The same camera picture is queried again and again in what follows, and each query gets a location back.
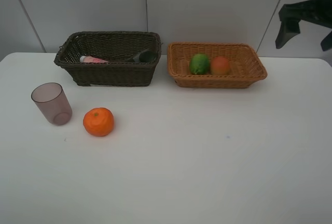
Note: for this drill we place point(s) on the dark brown wicker basket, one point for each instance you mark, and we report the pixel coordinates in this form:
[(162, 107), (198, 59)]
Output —
[(114, 47)]

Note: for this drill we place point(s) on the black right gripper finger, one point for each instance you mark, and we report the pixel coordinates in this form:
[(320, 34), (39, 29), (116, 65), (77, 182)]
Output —
[(326, 43), (289, 28)]

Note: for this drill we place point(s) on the red orange peach fruit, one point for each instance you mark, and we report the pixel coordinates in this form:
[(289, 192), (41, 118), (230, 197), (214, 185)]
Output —
[(219, 66)]

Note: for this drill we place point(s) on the orange mandarin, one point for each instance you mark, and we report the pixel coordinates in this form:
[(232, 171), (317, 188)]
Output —
[(99, 122)]

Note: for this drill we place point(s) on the green lime fruit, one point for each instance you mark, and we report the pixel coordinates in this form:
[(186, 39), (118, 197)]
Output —
[(199, 64)]

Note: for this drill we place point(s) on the dark green square bottle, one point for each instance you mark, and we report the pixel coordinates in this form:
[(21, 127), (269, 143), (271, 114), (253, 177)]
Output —
[(145, 56)]

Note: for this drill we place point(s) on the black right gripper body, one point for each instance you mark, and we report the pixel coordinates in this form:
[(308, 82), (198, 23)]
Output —
[(314, 11)]

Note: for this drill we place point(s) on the light orange wicker basket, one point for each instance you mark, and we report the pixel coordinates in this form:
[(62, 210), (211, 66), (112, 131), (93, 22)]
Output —
[(245, 66)]

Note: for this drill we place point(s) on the translucent purple plastic cup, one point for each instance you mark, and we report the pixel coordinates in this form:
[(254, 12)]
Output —
[(51, 100)]

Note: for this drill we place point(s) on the pink bottle white cap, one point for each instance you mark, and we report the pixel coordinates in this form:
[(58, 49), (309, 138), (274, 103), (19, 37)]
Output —
[(90, 59)]

